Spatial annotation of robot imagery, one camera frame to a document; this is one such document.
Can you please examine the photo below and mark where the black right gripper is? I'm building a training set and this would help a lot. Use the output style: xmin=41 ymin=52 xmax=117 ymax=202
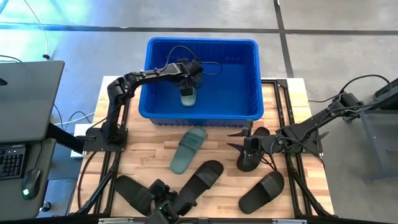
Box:
xmin=226 ymin=120 xmax=276 ymax=166

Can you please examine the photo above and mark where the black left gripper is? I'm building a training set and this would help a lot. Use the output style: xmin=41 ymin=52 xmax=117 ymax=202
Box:
xmin=174 ymin=61 xmax=200 ymax=96

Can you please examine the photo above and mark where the green rubber slide sandal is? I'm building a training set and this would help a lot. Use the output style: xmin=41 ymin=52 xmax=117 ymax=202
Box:
xmin=169 ymin=126 xmax=207 ymax=175
xmin=180 ymin=86 xmax=198 ymax=108

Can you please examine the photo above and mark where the black rubber slide sandal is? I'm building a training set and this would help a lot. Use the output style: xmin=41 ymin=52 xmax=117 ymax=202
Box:
xmin=114 ymin=175 xmax=156 ymax=217
xmin=238 ymin=170 xmax=285 ymax=215
xmin=236 ymin=126 xmax=271 ymax=172
xmin=172 ymin=160 xmax=224 ymax=217

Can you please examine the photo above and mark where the blue plastic bin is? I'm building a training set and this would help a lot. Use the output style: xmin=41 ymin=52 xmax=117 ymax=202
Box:
xmin=138 ymin=36 xmax=265 ymax=128

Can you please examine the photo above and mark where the white power box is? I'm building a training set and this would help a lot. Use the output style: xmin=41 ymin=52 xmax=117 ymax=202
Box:
xmin=70 ymin=123 xmax=93 ymax=159

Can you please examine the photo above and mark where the grey metal cart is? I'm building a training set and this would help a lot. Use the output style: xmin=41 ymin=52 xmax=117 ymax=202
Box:
xmin=359 ymin=77 xmax=398 ymax=184

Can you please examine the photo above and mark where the black computer mouse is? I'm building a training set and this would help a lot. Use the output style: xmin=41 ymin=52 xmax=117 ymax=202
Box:
xmin=21 ymin=167 xmax=42 ymax=201

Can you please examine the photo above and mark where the black keyboard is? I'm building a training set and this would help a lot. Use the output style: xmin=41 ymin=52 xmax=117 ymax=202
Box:
xmin=0 ymin=143 xmax=27 ymax=182

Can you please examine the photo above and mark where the grey desk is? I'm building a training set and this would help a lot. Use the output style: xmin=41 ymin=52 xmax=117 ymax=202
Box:
xmin=0 ymin=138 xmax=57 ymax=221

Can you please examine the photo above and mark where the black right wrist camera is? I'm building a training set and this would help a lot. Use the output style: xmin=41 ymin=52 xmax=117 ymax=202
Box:
xmin=244 ymin=136 xmax=261 ymax=151

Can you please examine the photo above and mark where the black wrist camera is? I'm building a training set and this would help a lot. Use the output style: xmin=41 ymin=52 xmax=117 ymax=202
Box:
xmin=244 ymin=136 xmax=261 ymax=151
xmin=187 ymin=58 xmax=205 ymax=77

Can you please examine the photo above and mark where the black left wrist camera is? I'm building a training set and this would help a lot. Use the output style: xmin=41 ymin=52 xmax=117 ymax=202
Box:
xmin=187 ymin=58 xmax=205 ymax=77

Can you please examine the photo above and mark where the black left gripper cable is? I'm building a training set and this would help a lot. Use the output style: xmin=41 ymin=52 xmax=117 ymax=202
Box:
xmin=166 ymin=45 xmax=223 ymax=77

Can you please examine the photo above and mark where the black aluminium extrusion frame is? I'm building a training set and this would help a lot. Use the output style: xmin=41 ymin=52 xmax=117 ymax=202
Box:
xmin=70 ymin=79 xmax=335 ymax=224

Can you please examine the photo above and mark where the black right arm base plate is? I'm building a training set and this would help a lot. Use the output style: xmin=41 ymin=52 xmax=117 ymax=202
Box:
xmin=278 ymin=123 xmax=326 ymax=157

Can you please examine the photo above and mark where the silver frame bracket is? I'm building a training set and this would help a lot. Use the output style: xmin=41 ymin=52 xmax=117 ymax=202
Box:
xmin=98 ymin=217 xmax=135 ymax=224
xmin=272 ymin=218 xmax=308 ymax=224

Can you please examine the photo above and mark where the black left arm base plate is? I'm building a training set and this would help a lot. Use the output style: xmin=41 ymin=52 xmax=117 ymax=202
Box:
xmin=83 ymin=127 xmax=129 ymax=153

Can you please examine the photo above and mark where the light blue cable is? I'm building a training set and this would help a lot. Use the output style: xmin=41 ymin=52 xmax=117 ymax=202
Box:
xmin=52 ymin=104 xmax=96 ymax=131

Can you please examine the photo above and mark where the dark cable beside table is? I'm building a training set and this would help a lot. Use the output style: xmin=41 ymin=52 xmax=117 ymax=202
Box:
xmin=76 ymin=151 xmax=98 ymax=213

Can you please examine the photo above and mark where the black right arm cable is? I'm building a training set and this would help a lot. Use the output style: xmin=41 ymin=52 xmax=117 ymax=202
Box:
xmin=307 ymin=73 xmax=392 ymax=150

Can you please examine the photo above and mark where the white floor cable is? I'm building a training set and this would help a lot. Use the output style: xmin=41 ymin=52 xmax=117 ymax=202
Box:
xmin=23 ymin=0 xmax=51 ymax=60

